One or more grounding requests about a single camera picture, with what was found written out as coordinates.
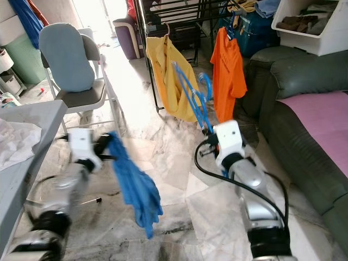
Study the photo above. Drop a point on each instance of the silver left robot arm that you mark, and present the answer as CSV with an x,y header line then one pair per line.
x,y
57,190

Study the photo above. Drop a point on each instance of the white shirt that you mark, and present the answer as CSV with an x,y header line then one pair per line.
x,y
19,144

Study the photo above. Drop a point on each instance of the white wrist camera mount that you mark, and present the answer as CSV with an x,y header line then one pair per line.
x,y
229,140
81,144

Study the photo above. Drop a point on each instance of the dark green sofa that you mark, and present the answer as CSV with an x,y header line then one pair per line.
x,y
299,70

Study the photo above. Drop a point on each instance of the pale blue cushion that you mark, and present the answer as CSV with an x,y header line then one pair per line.
x,y
66,57

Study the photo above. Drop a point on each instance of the green laundry basket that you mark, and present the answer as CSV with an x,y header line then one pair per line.
x,y
30,62

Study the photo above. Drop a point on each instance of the white laundry basket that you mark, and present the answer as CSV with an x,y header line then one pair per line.
x,y
312,43

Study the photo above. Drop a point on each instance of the grey seat folding chair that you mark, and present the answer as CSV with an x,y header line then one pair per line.
x,y
84,98

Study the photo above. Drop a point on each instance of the black metal drying rack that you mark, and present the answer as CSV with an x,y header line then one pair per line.
x,y
174,8

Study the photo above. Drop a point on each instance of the blue hanging cloth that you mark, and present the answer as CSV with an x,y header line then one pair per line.
x,y
33,24

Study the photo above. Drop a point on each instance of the brown folded clothes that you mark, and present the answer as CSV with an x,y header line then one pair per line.
x,y
296,23

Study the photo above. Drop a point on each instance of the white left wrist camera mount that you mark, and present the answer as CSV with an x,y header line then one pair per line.
x,y
81,144

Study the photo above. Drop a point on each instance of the white drawer unit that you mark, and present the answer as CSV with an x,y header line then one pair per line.
x,y
11,24

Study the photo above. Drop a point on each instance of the blue shirt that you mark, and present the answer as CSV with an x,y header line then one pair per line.
x,y
138,190

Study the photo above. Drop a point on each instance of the yellow shirt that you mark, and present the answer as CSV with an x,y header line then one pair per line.
x,y
166,76

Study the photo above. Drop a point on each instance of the blue plastic hanger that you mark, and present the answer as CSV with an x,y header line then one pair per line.
x,y
231,27
211,87

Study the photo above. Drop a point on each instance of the orange t-shirt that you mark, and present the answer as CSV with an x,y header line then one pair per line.
x,y
229,65

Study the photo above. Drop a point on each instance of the red hanging garment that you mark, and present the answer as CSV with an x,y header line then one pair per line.
x,y
133,8

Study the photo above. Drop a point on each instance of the blue storage container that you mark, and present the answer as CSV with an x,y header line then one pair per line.
x,y
255,32

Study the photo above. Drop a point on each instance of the purple sofa blanket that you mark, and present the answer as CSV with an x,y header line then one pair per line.
x,y
318,125

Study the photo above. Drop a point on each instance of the peach plastic hanger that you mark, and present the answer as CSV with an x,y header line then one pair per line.
x,y
166,28

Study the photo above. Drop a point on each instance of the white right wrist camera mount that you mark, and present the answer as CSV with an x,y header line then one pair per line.
x,y
229,140

